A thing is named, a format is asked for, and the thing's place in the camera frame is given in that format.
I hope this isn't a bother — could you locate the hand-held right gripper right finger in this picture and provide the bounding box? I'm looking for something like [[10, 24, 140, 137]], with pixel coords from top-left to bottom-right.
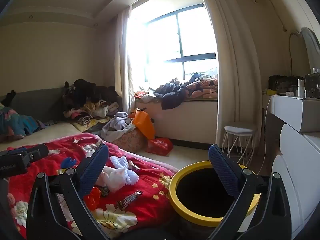
[[208, 144, 297, 240]]

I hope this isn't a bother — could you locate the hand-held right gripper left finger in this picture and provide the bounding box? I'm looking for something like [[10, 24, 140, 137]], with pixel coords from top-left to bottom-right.
[[26, 143, 110, 240]]

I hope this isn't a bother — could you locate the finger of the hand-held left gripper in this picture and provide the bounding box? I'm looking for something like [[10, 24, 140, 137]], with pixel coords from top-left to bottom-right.
[[5, 146, 25, 157], [22, 144, 49, 167]]

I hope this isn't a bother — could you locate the white tissue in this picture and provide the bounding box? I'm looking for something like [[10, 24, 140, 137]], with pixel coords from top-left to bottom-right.
[[96, 166, 128, 193]]

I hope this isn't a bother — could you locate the dark green snack wrapper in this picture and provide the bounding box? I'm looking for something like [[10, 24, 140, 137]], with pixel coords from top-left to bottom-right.
[[94, 185, 110, 197]]

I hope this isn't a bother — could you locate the blue wrapper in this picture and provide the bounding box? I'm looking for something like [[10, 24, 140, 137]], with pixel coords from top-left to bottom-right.
[[61, 156, 77, 168]]

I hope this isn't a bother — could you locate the shiny red wrapper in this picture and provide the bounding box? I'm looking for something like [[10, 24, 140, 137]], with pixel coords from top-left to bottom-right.
[[83, 187, 102, 210]]

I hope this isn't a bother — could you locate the dark red snack packet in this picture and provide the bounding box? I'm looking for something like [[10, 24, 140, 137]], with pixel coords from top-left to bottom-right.
[[117, 190, 143, 211]]

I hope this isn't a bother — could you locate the yellow rimmed trash bin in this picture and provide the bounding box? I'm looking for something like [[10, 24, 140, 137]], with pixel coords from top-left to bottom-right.
[[169, 160, 262, 240]]

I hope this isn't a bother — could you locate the beige bed sheet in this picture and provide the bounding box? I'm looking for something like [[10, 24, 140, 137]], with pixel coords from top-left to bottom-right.
[[0, 121, 83, 153]]

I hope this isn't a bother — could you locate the teal floral garment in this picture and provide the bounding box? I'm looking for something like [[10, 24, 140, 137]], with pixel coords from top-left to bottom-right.
[[0, 106, 48, 140]]

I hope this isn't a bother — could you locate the floral storage basket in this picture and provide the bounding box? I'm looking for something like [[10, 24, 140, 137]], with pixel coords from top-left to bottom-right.
[[112, 127, 148, 153]]

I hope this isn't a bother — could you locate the grey white garment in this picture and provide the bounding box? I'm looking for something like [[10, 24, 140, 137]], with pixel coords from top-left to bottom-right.
[[101, 111, 137, 143]]

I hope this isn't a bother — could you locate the grey bed headboard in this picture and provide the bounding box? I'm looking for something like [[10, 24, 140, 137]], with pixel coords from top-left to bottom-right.
[[0, 86, 75, 124]]

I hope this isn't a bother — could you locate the black sock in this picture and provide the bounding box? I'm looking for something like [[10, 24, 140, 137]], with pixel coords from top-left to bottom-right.
[[0, 89, 17, 107]]

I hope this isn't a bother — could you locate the red floral blanket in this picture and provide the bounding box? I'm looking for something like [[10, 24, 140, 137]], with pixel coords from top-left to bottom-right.
[[0, 134, 179, 240]]

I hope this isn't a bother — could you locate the orange shopping bag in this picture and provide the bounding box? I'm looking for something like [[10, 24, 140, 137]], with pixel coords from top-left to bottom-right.
[[131, 108, 156, 140]]

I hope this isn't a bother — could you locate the red plastic bag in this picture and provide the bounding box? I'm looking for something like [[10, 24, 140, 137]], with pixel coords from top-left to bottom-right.
[[146, 137, 174, 157]]

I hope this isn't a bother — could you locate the white drawer unit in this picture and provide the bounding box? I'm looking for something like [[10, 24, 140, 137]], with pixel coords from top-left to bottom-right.
[[271, 124, 320, 233]]

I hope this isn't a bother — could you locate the pile of mixed clothes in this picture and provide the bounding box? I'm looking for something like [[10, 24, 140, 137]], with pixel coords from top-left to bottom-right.
[[62, 79, 123, 125]]

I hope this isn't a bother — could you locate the pink and black quilt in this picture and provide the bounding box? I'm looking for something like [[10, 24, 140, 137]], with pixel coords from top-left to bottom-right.
[[184, 76, 218, 99]]

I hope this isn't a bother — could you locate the dark puffer jacket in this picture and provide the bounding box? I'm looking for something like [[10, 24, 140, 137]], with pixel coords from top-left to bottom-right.
[[153, 81, 187, 110]]

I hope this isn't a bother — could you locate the white dressing table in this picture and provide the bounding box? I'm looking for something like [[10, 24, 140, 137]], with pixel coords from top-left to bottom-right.
[[261, 90, 320, 133]]

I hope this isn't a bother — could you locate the thick cream curtain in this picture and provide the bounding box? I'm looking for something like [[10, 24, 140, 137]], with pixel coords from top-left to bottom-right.
[[195, 0, 263, 147]]

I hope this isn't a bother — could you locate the black bag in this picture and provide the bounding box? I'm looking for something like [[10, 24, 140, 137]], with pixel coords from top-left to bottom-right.
[[269, 75, 304, 93]]

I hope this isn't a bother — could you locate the sheer white curtain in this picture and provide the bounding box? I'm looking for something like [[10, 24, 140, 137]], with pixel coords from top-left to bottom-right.
[[114, 5, 135, 115]]

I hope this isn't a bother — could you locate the dark cosmetic organizer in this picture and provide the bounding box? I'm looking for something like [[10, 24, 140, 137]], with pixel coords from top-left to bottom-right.
[[304, 72, 320, 98]]

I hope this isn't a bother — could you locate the black framed window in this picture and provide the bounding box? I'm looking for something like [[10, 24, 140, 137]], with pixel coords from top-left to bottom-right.
[[130, 3, 218, 85]]

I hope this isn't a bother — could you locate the curved vanity mirror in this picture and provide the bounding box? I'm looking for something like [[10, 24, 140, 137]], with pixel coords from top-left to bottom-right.
[[289, 26, 320, 77]]

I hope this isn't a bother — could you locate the white wire stool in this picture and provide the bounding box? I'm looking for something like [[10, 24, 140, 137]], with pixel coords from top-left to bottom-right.
[[221, 122, 258, 165]]

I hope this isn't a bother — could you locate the white charging cable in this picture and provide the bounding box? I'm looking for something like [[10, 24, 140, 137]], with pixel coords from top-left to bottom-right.
[[260, 94, 288, 155]]

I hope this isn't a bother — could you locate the thin wall cable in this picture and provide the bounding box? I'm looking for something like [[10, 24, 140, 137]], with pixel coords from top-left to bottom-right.
[[275, 0, 287, 32]]

